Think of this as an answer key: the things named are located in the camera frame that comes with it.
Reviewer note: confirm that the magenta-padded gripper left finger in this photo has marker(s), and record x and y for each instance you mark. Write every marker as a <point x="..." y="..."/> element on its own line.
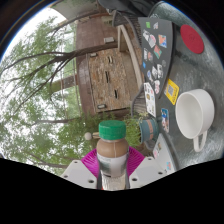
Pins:
<point x="80" y="173"/>

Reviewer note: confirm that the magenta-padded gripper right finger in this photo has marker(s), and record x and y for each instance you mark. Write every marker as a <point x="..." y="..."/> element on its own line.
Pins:
<point x="146" y="171"/>

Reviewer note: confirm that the green-capped brown drink bottle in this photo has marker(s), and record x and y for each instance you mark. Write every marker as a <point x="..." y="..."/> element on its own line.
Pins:
<point x="112" y="153"/>

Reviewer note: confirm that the colourful picture card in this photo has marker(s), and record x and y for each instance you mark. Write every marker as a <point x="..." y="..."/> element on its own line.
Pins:
<point x="165" y="120"/>

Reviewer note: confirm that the white sticker sheet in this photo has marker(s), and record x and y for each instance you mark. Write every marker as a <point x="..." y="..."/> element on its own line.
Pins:
<point x="150" y="99"/>

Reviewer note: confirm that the white ceramic mug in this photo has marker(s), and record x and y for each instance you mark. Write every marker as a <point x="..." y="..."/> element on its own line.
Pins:
<point x="193" y="113"/>

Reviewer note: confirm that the yellow sticker card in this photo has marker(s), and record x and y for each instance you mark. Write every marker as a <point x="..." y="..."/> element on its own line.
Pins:
<point x="172" y="91"/>

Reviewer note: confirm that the dark laptop with stickers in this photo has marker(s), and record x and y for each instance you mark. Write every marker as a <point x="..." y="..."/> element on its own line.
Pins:
<point x="158" y="56"/>

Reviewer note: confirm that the dark-trunked tree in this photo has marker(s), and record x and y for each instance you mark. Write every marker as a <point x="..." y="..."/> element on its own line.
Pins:
<point x="93" y="50"/>

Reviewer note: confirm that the flat round red coaster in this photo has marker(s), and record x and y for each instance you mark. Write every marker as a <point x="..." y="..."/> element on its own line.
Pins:
<point x="192" y="38"/>

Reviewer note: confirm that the globe-topped wooden lamp post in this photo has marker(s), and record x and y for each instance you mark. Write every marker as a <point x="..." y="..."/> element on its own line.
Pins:
<point x="91" y="135"/>

